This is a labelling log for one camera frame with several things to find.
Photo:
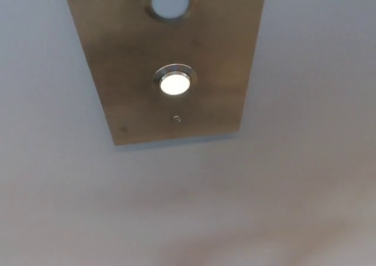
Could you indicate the elevator down call button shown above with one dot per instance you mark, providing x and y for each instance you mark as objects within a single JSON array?
[{"x": 175, "y": 84}]

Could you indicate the brushed steel elevator call panel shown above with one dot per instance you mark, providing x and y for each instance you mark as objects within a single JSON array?
[{"x": 123, "y": 72}]

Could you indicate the elevator up call button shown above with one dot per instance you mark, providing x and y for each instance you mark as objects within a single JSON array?
[{"x": 169, "y": 3}]

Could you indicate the small panel screw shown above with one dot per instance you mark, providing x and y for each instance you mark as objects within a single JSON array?
[{"x": 177, "y": 119}]

